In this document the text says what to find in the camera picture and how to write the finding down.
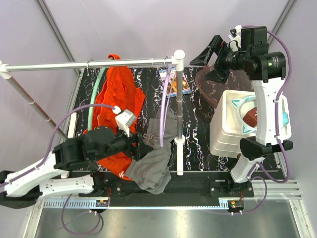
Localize left rack upright pole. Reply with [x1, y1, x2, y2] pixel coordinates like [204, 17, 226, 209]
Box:
[0, 61, 67, 139]

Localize orange shorts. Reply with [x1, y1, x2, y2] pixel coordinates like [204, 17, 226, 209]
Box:
[84, 66, 145, 180]

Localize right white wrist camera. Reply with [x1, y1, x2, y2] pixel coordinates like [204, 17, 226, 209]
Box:
[228, 25, 242, 52]

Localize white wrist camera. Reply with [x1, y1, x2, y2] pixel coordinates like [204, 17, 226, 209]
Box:
[228, 25, 242, 52]
[112, 106, 136, 137]

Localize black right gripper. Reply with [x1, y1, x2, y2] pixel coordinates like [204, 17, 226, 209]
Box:
[190, 34, 250, 83]

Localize right rack upright pole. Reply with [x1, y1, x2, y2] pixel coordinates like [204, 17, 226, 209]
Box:
[174, 50, 185, 147]

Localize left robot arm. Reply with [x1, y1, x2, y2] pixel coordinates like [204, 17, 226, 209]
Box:
[0, 126, 153, 209]

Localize teal cat-ear headphones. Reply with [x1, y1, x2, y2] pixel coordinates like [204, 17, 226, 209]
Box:
[229, 95, 290, 136]

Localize brown translucent plastic basin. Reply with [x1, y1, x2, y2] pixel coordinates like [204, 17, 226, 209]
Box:
[195, 65, 253, 109]

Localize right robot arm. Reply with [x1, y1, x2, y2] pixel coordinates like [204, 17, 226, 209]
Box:
[190, 26, 293, 197]

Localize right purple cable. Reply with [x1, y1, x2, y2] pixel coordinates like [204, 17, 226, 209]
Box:
[231, 24, 292, 215]

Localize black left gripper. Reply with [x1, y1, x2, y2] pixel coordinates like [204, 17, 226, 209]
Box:
[93, 124, 154, 162]

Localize children's picture book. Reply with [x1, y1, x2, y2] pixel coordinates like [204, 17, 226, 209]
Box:
[159, 67, 191, 97]

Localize silver horizontal rack rail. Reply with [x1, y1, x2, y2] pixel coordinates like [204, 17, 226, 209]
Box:
[0, 57, 178, 73]

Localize lilac plastic hanger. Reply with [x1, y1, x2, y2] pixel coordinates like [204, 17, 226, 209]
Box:
[159, 64, 173, 148]

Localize green plastic hanger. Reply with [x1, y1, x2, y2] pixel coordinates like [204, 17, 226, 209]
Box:
[87, 67, 106, 131]

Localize cream white storage box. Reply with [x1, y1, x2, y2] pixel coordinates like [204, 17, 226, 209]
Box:
[210, 89, 292, 157]

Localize grey shorts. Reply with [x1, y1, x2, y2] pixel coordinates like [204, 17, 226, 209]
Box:
[125, 108, 177, 195]

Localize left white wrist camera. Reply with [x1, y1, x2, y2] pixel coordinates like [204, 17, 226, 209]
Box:
[112, 106, 136, 137]

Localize brown cube power socket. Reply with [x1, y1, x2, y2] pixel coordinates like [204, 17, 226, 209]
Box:
[243, 107, 258, 127]

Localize right white rack foot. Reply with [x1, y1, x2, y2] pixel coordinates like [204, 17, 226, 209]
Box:
[174, 136, 185, 176]

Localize rack upright pole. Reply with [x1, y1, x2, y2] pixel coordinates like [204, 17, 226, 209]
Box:
[0, 61, 67, 139]
[174, 50, 185, 147]

